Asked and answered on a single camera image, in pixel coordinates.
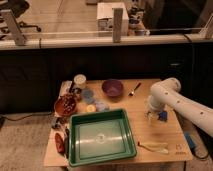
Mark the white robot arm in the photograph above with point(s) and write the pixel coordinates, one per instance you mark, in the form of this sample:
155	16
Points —
167	92

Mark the grey upright post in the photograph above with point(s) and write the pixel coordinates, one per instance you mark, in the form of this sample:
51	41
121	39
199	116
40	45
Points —
117	24

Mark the white cup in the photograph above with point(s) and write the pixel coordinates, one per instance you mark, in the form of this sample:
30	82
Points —
80	81

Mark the blue small cup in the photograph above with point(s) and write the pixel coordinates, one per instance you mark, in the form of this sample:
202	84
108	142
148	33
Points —
87	95

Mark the blue object beside table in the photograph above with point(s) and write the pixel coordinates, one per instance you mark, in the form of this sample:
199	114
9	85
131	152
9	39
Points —
189	140

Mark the black office chair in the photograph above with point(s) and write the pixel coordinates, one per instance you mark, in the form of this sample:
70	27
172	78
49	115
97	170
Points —
18	8

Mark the yellow small cup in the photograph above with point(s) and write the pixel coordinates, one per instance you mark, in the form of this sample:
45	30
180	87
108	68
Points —
91	108

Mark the white cardboard box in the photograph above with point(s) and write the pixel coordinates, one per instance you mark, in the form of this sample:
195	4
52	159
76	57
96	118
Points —
105	13

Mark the green plastic tray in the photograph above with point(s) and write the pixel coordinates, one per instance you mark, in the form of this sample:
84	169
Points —
100	137

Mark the blue sponge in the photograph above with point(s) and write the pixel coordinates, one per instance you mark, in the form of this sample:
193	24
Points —
163	116

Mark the red oblong object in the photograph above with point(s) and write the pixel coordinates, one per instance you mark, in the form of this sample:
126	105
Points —
59	143

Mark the brown bowl with items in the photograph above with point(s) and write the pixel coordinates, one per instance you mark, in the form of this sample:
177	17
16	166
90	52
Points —
66	105

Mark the grey left post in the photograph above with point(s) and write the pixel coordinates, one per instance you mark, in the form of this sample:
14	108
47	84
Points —
13	27

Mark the purple bowl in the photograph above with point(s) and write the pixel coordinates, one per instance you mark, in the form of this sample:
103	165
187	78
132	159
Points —
112	87

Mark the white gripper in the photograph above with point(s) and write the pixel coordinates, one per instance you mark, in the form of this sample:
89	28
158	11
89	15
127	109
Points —
152	115

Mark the black handled spoon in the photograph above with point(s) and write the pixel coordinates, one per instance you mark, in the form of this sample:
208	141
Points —
133	91

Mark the yellow banana peel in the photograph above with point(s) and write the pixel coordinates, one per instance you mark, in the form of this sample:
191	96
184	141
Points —
159	147

